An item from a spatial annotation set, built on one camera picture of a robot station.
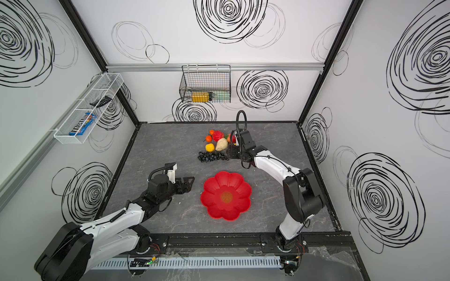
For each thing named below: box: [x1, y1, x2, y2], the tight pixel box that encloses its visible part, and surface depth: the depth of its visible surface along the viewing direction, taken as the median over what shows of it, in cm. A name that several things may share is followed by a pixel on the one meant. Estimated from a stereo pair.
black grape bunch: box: [197, 151, 230, 163], surface depth 101 cm
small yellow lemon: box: [205, 142, 216, 153], surface depth 105 cm
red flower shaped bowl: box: [200, 170, 253, 222], surface depth 89 cm
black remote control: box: [89, 95, 113, 108], surface depth 82 cm
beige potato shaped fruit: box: [215, 137, 228, 152], surface depth 106 cm
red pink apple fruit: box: [212, 130, 225, 142], surface depth 109 cm
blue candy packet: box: [68, 112, 98, 136], surface depth 72 cm
